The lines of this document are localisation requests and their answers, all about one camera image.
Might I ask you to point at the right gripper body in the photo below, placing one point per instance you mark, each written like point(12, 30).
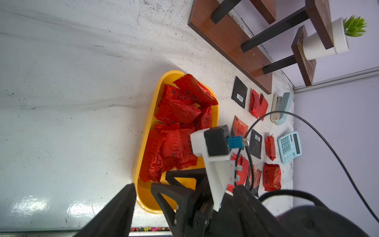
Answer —
point(202, 212)

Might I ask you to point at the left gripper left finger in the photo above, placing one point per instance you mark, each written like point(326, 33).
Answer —
point(115, 219)

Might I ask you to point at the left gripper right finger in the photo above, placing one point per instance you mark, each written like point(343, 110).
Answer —
point(255, 219)

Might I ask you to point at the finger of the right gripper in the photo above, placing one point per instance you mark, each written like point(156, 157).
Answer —
point(186, 178)
point(183, 197)

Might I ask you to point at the red foil tea bag front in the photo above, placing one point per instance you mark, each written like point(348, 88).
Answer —
point(271, 177)

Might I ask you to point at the black red label tea bag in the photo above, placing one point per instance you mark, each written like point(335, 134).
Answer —
point(239, 128)

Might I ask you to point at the black tea bag barcode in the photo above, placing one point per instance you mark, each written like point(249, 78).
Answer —
point(239, 93)

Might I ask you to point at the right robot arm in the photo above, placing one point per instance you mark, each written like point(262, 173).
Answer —
point(315, 220)

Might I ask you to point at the yellow storage box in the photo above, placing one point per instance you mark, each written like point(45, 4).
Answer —
point(145, 198)

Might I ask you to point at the red foil tea bags pile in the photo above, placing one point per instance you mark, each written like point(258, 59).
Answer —
point(182, 110)

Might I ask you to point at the light blue calculator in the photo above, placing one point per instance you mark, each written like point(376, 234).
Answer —
point(289, 147)

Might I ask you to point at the light blue stapler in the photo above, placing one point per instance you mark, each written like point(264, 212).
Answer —
point(281, 103)

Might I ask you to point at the brown wooden tiered stand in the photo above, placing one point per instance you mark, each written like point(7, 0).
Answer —
point(211, 20)

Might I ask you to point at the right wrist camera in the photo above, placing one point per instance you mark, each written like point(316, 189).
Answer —
point(216, 146)

